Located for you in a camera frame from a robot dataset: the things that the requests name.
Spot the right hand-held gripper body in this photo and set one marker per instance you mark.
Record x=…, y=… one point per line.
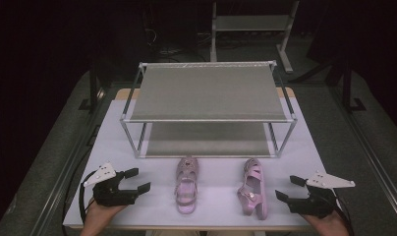
x=314, y=205

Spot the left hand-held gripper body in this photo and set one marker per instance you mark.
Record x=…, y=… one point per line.
x=111, y=196

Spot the pink child sandal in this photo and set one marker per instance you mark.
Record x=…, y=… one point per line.
x=186, y=193
x=254, y=193

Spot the grey two-tier shoe rack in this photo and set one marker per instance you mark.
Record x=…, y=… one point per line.
x=208, y=95

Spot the person's left hand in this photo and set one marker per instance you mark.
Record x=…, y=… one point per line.
x=100, y=218

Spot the person's right hand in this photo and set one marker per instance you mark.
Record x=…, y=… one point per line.
x=330, y=226

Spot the white table cover sheet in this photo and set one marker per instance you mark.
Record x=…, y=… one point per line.
x=219, y=183

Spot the black metal stand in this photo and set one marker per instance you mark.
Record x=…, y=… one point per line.
x=93, y=88
x=348, y=91

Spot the white metal shelf stand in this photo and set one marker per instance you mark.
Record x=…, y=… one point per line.
x=252, y=23

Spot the metal floor rail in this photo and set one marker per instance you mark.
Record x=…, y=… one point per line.
x=64, y=183
x=373, y=154

